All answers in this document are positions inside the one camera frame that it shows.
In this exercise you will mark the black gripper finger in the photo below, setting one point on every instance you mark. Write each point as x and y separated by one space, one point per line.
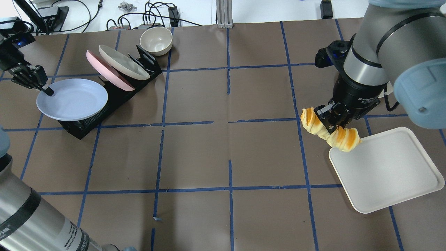
47 90
323 113
339 116

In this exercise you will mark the blue round plate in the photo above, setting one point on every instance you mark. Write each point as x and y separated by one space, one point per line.
74 99

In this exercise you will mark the pink plate in rack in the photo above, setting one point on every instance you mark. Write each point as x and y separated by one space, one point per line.
108 72

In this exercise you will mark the cream plate in rack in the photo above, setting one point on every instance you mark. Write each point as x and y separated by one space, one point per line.
123 63

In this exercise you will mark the black dish rack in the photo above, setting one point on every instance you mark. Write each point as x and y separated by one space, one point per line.
116 96

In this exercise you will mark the cream rectangular tray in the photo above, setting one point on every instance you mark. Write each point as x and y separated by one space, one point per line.
386 169

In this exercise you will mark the black power adapter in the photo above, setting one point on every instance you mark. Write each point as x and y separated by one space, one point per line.
326 9

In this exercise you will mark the grey metal clamp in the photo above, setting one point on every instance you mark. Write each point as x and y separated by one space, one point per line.
128 7

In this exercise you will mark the cream bowl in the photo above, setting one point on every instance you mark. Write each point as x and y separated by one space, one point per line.
157 40

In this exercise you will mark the aluminium frame post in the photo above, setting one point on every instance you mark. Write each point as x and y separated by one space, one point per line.
224 14

